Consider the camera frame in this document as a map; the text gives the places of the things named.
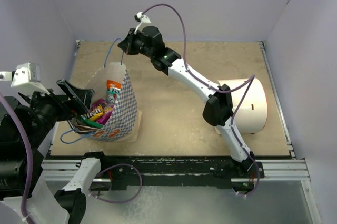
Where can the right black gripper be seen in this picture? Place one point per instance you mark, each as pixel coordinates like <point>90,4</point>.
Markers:
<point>128,44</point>

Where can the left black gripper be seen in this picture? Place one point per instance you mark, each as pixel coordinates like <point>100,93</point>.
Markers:
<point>81,97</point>

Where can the blue checkered paper bag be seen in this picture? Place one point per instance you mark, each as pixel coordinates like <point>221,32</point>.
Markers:
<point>124,122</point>

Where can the green Real crisps bag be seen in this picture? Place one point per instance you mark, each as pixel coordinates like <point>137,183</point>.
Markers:
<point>88,122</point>

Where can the red Doritos bag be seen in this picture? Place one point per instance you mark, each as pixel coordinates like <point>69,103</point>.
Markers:
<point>82,129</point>

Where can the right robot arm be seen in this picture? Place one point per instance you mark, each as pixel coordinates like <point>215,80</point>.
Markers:
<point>218,111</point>

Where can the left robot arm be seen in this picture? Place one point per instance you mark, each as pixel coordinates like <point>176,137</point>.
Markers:
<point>23,129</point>

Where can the yellow M&M's bag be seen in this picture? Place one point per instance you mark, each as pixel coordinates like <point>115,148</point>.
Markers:
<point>96,113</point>

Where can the purple candy bag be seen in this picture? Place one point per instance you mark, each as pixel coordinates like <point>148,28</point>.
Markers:
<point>107,108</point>

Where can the orange Fox's candy bag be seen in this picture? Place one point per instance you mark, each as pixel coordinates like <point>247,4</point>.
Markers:
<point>113,86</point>

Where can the teal Fox's candy bag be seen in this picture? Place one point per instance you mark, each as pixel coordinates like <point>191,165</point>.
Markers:
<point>112,94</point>

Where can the white cylindrical container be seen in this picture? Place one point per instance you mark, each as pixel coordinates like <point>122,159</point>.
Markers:
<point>252,114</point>

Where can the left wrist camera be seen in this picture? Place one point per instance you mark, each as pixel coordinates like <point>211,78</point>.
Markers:
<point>26,79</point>

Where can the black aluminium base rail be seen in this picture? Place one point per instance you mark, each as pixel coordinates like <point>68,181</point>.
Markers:
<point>195,171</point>

